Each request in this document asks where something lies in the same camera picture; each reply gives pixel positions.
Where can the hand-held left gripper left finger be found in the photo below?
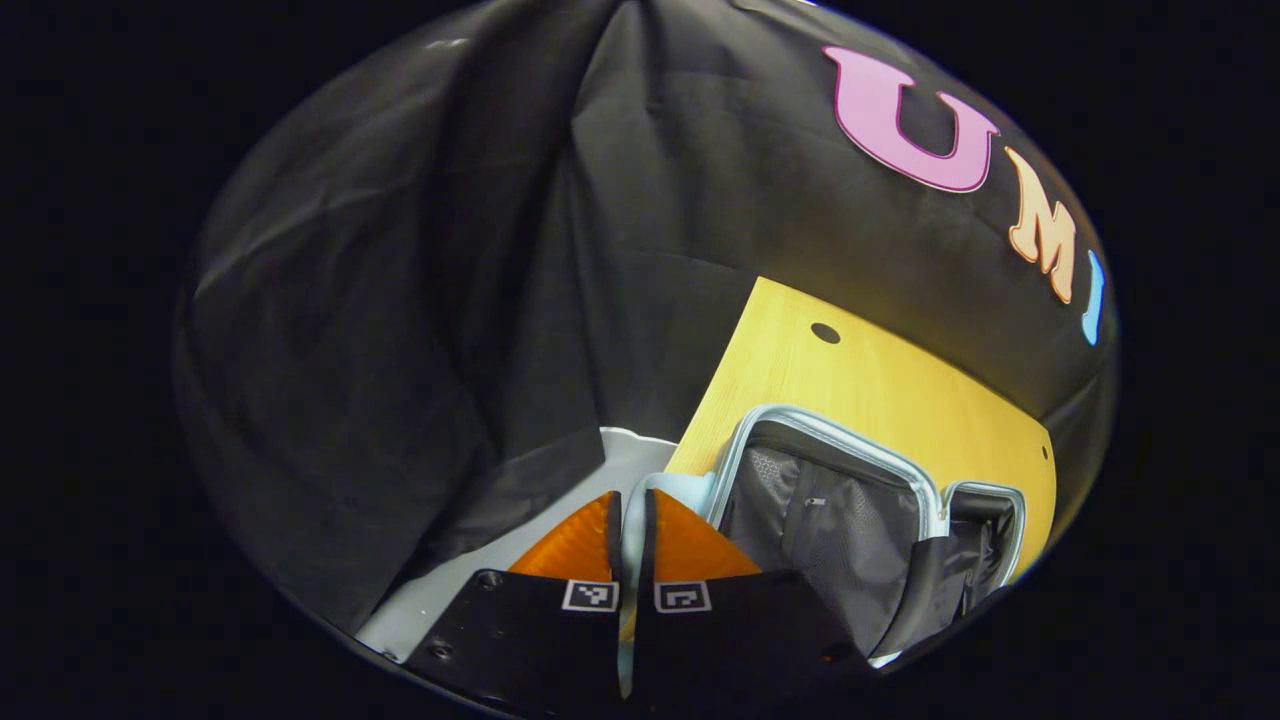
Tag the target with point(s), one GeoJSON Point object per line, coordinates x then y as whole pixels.
{"type": "Point", "coordinates": [520, 640]}

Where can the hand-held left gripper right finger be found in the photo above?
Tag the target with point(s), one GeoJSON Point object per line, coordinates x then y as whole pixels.
{"type": "Point", "coordinates": [740, 640]}

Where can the light blue suitcase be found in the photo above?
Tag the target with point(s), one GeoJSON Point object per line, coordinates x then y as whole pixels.
{"type": "Point", "coordinates": [840, 530]}

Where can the black backdrop cloth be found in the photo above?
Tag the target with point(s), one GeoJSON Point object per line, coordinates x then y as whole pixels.
{"type": "Point", "coordinates": [400, 300]}

